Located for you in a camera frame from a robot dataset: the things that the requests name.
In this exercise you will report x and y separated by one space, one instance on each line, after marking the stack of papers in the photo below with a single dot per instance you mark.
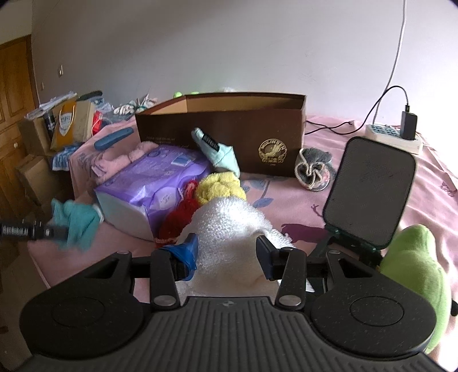
50 103

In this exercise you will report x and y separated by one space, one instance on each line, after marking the black bottle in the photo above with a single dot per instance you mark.
49 125

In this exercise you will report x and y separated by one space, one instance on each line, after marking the yellow towel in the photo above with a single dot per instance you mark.
218 186

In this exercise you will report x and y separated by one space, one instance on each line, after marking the white towel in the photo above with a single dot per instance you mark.
225 236

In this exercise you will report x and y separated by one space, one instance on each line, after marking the pink towel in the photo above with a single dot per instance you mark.
114 161

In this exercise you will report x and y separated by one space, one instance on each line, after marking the white power strip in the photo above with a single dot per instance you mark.
384 137

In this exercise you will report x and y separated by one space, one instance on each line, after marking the brown cardboard box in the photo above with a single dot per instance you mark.
232 136

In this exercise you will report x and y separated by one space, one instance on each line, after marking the black charger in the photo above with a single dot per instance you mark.
408 125

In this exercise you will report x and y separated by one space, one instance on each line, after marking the light blue sock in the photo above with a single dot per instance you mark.
223 157

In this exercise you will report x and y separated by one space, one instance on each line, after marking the white rolled socks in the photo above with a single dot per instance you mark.
134 104

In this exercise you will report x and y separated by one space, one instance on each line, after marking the red knit cloth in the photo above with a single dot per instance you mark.
177 214

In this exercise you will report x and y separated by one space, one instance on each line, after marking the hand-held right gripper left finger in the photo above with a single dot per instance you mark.
186 255

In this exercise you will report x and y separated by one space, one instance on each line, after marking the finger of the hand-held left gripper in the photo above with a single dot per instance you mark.
25 230

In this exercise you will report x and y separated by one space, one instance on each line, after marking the brown paper bag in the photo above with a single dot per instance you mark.
77 125

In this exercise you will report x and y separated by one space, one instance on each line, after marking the pink floral bedsheet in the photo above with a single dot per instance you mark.
293 211

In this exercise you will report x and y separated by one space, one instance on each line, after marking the purple tissue pack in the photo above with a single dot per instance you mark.
150 179

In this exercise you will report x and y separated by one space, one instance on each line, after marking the teal cloth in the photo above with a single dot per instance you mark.
77 220

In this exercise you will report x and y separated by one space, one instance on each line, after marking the black mesh paddle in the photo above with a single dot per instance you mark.
372 189

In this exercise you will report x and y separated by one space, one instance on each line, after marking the wooden door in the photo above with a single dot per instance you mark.
14 125

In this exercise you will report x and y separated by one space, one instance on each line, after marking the blue case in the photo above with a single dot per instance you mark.
112 139

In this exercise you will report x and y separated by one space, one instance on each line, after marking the red object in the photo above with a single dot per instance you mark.
97 123

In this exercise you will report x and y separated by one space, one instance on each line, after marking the blue patterned plastic bag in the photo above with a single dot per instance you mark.
64 157

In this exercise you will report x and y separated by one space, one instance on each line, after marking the cardboard carton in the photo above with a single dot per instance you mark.
34 137
35 182

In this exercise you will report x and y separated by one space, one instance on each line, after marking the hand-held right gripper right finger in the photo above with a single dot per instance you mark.
264 255

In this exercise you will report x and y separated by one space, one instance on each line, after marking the white fluffy toy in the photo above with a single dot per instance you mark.
227 90

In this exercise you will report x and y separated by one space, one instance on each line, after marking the dark green object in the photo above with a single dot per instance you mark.
89 95

